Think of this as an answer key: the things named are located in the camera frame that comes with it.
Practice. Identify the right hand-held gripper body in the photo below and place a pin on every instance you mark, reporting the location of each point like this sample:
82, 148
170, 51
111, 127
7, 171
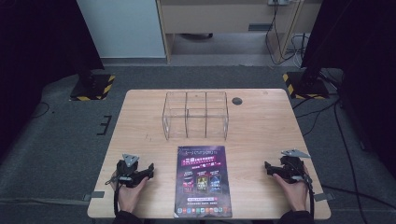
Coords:
291, 169

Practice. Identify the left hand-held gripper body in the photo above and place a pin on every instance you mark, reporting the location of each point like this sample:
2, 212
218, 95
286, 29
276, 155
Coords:
129, 174

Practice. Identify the purple magazine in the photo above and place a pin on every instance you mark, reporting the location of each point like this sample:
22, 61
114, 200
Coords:
202, 183

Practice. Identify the clear acrylic organizer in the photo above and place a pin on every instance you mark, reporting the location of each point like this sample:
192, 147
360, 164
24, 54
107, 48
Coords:
196, 115

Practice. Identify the person's left hand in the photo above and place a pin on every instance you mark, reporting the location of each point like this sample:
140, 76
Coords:
129, 197

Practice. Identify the person's right hand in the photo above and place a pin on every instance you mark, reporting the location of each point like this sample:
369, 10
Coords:
295, 196

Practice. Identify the grey tape piece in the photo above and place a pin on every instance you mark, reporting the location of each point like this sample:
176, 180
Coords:
323, 197
95, 195

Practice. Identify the black table grommet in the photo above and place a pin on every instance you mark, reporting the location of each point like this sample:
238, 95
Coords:
237, 101

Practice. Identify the black yellow striped stand base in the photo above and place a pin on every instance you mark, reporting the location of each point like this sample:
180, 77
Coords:
306, 87
93, 88

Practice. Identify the dark curtain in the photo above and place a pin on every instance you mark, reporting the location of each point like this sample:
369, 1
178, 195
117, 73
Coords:
37, 46
358, 46

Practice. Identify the white panel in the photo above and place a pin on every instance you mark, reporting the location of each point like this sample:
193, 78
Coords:
121, 28

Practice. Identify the light wooden desk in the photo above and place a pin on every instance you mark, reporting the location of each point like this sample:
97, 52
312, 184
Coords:
218, 17

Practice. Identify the white power strip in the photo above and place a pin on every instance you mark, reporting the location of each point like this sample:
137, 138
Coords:
278, 2

